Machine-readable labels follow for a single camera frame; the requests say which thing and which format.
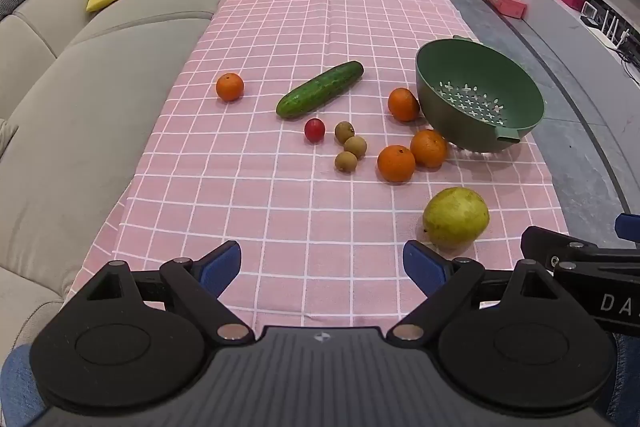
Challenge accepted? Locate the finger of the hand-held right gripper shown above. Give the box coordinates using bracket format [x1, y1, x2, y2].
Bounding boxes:
[520, 226, 640, 269]
[615, 213, 640, 242]

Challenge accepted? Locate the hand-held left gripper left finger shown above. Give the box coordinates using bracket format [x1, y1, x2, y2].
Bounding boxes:
[82, 240, 254, 343]

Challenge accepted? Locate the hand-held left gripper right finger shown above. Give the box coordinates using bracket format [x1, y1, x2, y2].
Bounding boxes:
[386, 240, 562, 342]

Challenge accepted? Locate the yellow-green pear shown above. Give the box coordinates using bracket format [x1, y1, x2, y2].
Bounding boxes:
[422, 187, 490, 251]

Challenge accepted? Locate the orange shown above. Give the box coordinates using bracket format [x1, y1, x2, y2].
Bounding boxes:
[410, 129, 448, 168]
[388, 87, 421, 122]
[377, 145, 416, 183]
[216, 73, 245, 102]

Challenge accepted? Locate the red cherry tomato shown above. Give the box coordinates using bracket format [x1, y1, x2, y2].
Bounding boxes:
[304, 118, 327, 144]

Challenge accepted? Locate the green colander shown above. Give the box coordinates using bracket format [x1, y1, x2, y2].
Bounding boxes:
[415, 36, 546, 154]

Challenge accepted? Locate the green cucumber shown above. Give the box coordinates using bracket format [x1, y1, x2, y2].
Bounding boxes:
[276, 61, 365, 120]

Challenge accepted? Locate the person's blue jeans leg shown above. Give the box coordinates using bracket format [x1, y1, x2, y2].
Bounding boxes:
[0, 344, 43, 427]
[602, 333, 640, 424]

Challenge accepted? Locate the white router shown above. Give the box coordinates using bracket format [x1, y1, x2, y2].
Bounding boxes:
[597, 7, 634, 50]

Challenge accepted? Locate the beige sofa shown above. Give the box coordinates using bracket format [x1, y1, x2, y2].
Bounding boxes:
[0, 0, 275, 427]

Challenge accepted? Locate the grey television cabinet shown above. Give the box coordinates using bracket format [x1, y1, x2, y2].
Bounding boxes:
[472, 0, 640, 88]

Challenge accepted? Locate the pink checked tablecloth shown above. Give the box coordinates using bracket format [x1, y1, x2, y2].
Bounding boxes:
[65, 0, 571, 329]

